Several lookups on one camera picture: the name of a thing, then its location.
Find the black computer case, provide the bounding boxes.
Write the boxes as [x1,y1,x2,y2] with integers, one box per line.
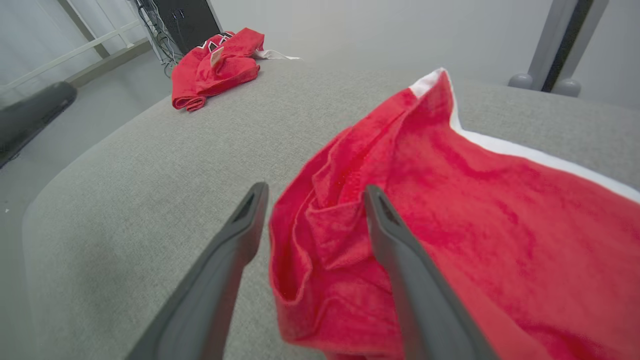
[150,0,223,56]

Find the black elongated rounded object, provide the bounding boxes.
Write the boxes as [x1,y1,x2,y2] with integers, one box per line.
[0,81,78,168]

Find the black cable bundle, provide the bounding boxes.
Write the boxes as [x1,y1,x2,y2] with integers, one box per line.
[135,0,182,77]

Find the red number 23 basketball jersey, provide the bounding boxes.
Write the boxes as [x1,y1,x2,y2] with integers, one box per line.
[171,27,303,112]

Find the red shorts with white band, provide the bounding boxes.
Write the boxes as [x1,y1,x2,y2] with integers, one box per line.
[268,67,640,360]

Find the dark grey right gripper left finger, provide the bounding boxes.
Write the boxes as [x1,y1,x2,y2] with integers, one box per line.
[125,181,270,360]

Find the grey fabric sofa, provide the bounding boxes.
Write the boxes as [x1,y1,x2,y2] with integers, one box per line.
[22,57,640,360]

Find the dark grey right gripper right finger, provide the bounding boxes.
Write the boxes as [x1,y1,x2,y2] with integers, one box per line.
[363,184,501,360]

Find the grey partition post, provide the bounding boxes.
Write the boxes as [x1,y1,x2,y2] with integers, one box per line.
[508,0,611,98]

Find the white metal frame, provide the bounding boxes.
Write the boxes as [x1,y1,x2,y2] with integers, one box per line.
[0,0,153,96]

